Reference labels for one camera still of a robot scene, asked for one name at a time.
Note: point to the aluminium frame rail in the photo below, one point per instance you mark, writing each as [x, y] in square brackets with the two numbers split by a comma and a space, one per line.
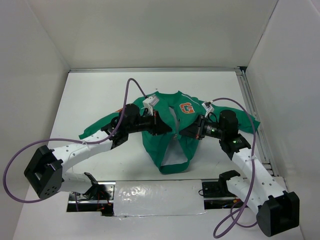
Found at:
[261, 142]

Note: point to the white taped cover plate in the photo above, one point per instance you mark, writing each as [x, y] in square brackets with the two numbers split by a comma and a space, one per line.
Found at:
[158, 198]

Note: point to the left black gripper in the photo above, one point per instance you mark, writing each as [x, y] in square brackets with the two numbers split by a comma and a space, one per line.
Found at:
[158, 127]

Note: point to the green jacket with white lining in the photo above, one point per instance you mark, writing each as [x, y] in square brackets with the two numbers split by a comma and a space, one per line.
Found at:
[172, 152]

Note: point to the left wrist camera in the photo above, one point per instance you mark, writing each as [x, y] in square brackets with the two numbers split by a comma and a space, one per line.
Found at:
[149, 104]

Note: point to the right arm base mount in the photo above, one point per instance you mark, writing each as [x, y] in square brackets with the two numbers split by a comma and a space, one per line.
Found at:
[215, 193]

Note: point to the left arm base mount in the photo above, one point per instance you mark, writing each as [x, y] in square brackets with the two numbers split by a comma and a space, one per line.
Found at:
[99, 199]

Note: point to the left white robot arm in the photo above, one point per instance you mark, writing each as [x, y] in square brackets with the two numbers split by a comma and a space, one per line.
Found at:
[47, 171]

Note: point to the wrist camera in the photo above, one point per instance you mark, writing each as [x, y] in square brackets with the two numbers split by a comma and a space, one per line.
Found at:
[149, 104]
[208, 108]

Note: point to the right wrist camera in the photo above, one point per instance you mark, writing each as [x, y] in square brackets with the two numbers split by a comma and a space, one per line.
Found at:
[208, 108]

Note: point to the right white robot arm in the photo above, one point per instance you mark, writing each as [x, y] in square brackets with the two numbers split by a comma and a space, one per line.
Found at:
[275, 209]

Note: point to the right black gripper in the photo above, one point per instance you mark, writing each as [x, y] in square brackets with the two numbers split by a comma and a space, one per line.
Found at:
[191, 131]

